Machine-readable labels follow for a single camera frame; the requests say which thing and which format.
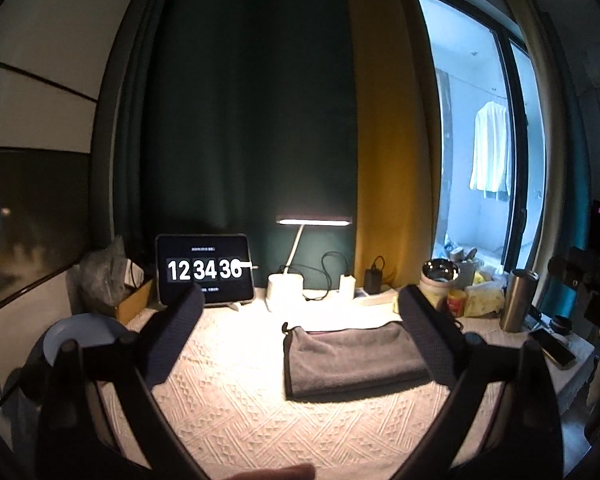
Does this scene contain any black charging cable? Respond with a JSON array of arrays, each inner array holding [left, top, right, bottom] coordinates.
[[278, 250, 351, 302]]

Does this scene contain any white power strip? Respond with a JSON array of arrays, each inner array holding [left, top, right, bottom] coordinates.
[[327, 287, 398, 306]]

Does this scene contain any steel bowl on container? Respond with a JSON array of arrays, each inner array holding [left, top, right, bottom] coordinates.
[[418, 258, 460, 311]]

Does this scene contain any steel thermos cup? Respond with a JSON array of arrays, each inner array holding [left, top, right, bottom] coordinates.
[[500, 269, 539, 333]]

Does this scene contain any small yellow red can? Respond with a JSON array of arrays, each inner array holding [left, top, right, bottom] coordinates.
[[446, 289, 468, 318]]

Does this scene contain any cardboard box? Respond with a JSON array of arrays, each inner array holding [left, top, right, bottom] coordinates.
[[114, 280, 156, 324]]

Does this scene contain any white desk lamp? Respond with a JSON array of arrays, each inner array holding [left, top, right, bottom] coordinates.
[[265, 214, 354, 313]]

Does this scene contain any dark green curtain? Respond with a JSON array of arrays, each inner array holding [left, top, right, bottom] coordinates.
[[92, 0, 358, 289]]

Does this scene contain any yellow tissue pack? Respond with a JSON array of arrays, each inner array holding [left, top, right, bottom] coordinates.
[[464, 281, 505, 318]]

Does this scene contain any grey towel with black trim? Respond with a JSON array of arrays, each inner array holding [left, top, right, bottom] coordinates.
[[282, 321, 431, 402]]

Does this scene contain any white hanging shirt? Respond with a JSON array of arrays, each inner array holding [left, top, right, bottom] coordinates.
[[469, 101, 512, 195]]

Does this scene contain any tablet showing clock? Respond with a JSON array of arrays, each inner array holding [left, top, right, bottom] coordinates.
[[156, 234, 256, 307]]

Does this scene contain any black charger adapter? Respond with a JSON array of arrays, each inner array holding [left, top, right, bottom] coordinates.
[[363, 266, 382, 295]]

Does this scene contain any white charger adapter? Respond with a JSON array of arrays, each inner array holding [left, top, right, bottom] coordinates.
[[338, 274, 356, 301]]

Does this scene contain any yellow curtain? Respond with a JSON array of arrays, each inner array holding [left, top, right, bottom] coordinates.
[[349, 0, 441, 288]]

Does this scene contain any plastic bag with boxes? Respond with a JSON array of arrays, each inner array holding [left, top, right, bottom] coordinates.
[[78, 236, 145, 315]]

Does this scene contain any white patterned tablecloth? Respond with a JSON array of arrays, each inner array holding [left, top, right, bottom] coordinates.
[[97, 286, 596, 480]]

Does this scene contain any smartphone on table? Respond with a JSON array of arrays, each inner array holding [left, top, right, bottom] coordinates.
[[528, 328, 577, 370]]

